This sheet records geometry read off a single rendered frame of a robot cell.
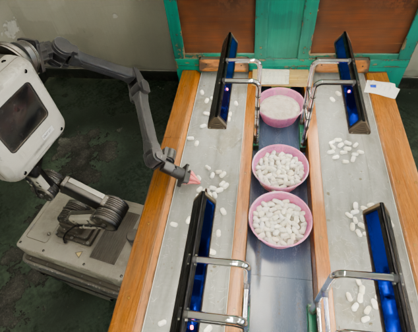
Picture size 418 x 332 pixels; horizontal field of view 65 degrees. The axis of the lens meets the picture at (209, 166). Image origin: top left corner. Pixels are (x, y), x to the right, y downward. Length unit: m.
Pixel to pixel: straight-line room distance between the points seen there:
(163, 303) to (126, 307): 0.14
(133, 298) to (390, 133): 1.41
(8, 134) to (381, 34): 1.83
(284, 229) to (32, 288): 1.68
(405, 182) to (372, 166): 0.15
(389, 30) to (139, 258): 1.70
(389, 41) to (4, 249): 2.74
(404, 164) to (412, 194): 0.17
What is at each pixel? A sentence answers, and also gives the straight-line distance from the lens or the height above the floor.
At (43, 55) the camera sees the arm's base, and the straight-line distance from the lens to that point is 1.45.
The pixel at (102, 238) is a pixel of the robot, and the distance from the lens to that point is 1.87.
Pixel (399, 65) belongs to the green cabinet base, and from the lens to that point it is 2.26.
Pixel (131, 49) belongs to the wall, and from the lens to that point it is 3.32.
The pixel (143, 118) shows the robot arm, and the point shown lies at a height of 1.00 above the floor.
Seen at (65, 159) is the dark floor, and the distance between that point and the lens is 3.00.
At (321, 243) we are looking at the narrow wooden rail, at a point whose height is 0.76.
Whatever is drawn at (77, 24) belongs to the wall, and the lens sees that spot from 3.41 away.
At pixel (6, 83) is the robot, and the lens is 1.23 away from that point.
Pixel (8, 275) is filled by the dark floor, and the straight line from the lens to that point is 2.63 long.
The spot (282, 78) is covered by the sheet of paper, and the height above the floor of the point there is 0.78.
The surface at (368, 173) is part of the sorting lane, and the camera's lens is 1.70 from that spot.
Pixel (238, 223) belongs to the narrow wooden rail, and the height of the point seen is 0.76.
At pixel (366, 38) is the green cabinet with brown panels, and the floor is 0.96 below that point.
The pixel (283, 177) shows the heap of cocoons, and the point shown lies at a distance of 1.60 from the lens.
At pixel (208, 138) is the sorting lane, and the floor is 0.74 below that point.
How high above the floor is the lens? 2.03
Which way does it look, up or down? 52 degrees down
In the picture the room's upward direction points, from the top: 8 degrees counter-clockwise
